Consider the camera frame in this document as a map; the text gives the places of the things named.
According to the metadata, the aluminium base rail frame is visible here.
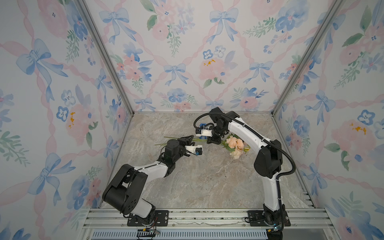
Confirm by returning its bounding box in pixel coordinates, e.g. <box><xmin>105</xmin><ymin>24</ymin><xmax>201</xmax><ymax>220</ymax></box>
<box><xmin>78</xmin><ymin>200</ymin><xmax>340</xmax><ymax>240</ymax></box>

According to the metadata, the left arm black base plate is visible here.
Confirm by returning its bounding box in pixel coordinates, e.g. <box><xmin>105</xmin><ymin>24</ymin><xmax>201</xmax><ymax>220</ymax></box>
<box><xmin>127</xmin><ymin>210</ymin><xmax>170</xmax><ymax>227</ymax></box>

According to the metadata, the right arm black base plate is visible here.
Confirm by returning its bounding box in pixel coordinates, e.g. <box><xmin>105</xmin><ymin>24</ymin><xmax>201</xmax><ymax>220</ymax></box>
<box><xmin>244</xmin><ymin>210</ymin><xmax>291</xmax><ymax>228</ymax></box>

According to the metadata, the aluminium corner post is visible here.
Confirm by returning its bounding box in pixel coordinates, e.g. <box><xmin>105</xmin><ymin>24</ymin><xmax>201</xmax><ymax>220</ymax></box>
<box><xmin>74</xmin><ymin>0</ymin><xmax>134</xmax><ymax>117</ymax></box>
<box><xmin>271</xmin><ymin>0</ymin><xmax>345</xmax><ymax>117</ymax></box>

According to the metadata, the blue tape dispenser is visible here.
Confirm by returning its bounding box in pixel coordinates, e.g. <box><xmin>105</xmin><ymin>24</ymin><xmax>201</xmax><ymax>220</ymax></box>
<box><xmin>197</xmin><ymin>123</ymin><xmax>211</xmax><ymax>140</ymax></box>

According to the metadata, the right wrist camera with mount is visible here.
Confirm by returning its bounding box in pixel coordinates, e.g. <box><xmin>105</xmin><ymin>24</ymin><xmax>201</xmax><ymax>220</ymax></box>
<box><xmin>196</xmin><ymin>123</ymin><xmax>214</xmax><ymax>139</ymax></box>

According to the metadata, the aluminium corner post left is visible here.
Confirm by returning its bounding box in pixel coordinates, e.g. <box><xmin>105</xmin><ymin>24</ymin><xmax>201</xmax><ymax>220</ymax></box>
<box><xmin>74</xmin><ymin>0</ymin><xmax>134</xmax><ymax>117</ymax></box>

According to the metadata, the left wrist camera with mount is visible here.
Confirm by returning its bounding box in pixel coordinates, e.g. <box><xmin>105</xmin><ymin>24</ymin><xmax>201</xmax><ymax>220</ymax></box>
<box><xmin>185</xmin><ymin>145</ymin><xmax>203</xmax><ymax>157</ymax></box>

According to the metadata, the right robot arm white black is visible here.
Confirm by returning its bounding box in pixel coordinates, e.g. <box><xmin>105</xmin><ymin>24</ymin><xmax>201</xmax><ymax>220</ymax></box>
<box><xmin>208</xmin><ymin>107</ymin><xmax>286</xmax><ymax>226</ymax></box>

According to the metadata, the artificial pink cream flower bouquet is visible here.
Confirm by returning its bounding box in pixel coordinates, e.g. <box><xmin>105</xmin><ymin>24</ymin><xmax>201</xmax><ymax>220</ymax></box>
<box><xmin>158</xmin><ymin>134</ymin><xmax>251</xmax><ymax>161</ymax></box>

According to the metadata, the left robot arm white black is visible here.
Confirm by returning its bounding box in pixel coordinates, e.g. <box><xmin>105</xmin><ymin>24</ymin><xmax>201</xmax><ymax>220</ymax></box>
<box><xmin>102</xmin><ymin>136</ymin><xmax>203</xmax><ymax>223</ymax></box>

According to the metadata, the aluminium corner post right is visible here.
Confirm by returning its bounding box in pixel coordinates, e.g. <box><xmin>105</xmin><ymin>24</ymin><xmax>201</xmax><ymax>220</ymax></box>
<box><xmin>271</xmin><ymin>0</ymin><xmax>345</xmax><ymax>117</ymax></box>

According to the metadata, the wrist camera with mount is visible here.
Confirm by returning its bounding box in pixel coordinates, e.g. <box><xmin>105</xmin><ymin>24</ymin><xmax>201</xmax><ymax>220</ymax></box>
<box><xmin>185</xmin><ymin>145</ymin><xmax>203</xmax><ymax>157</ymax></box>
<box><xmin>196</xmin><ymin>123</ymin><xmax>214</xmax><ymax>139</ymax></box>

